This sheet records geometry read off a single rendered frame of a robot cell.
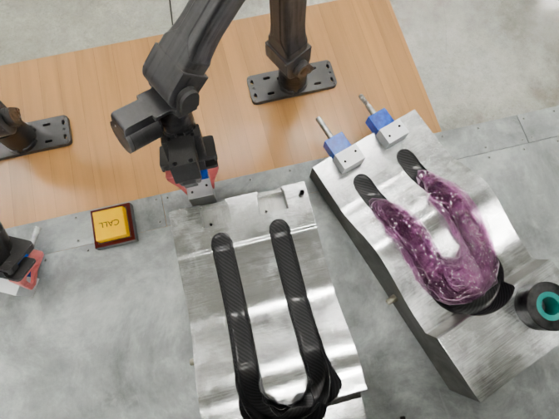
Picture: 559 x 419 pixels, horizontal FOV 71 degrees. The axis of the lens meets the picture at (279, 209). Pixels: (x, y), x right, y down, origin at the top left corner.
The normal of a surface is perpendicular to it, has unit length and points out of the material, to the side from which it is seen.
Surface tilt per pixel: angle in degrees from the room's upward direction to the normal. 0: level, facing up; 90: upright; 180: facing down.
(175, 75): 40
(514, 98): 0
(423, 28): 0
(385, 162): 0
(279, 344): 28
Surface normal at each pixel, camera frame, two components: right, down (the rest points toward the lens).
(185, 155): -0.10, -0.68
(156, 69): -0.46, 0.20
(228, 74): 0.04, -0.25
